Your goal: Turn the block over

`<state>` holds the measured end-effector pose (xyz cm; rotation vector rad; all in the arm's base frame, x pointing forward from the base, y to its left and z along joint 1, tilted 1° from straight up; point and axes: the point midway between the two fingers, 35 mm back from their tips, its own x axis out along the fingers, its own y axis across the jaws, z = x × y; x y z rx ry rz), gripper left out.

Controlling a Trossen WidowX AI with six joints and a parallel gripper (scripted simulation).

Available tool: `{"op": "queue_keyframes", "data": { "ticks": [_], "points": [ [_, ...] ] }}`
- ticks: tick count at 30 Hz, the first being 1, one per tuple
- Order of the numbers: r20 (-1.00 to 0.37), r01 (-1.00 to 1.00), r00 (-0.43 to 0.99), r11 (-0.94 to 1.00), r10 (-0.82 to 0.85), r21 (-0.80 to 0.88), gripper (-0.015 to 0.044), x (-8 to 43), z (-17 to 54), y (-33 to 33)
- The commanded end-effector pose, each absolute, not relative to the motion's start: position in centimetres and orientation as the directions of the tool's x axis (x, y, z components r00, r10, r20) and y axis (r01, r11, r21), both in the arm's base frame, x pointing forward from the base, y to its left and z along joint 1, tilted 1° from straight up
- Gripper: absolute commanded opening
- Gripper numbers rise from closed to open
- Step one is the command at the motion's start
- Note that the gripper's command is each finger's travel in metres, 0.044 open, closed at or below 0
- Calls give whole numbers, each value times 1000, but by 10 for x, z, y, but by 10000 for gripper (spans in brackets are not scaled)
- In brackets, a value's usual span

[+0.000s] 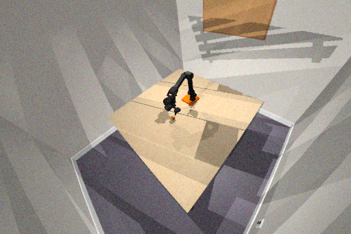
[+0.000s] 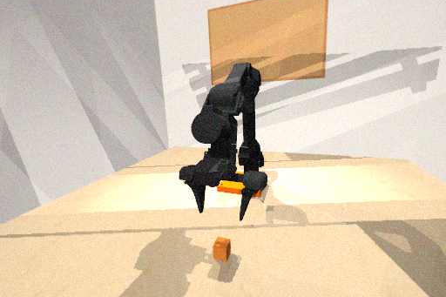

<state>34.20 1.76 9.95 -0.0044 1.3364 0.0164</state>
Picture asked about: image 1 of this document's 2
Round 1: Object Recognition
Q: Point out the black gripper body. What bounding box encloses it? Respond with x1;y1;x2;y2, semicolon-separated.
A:
170;102;181;113

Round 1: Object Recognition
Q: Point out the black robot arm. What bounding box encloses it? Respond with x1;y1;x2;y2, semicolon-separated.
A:
163;71;197;111

